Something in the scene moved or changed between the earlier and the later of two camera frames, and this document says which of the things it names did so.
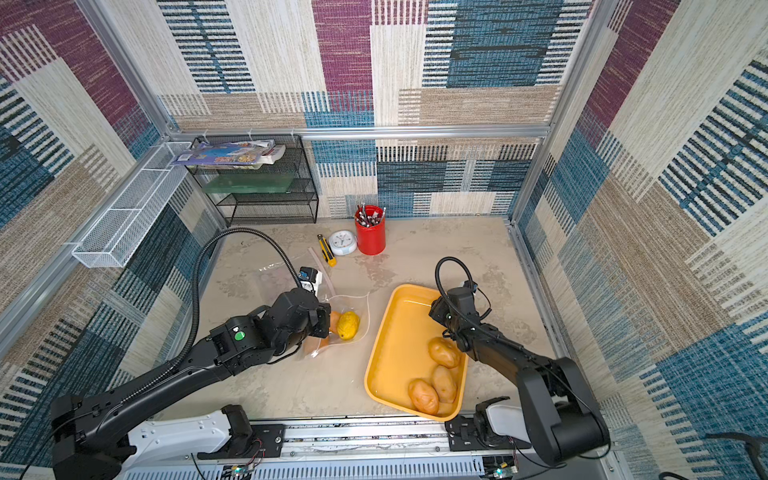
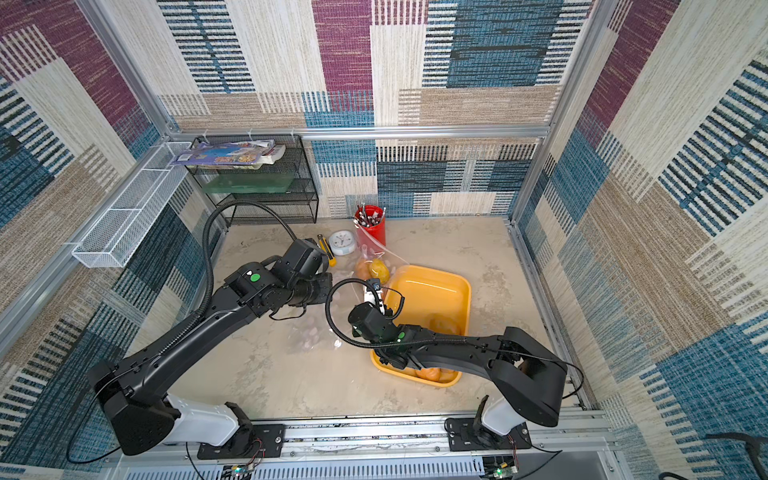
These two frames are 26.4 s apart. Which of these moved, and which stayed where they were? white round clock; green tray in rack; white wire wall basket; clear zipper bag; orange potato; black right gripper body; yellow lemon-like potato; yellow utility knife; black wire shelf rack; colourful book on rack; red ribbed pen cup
Moved: clear zipper bag; yellow lemon-like potato; orange potato; black right gripper body
Stayed: white wire wall basket; green tray in rack; yellow utility knife; colourful book on rack; black wire shelf rack; red ribbed pen cup; white round clock
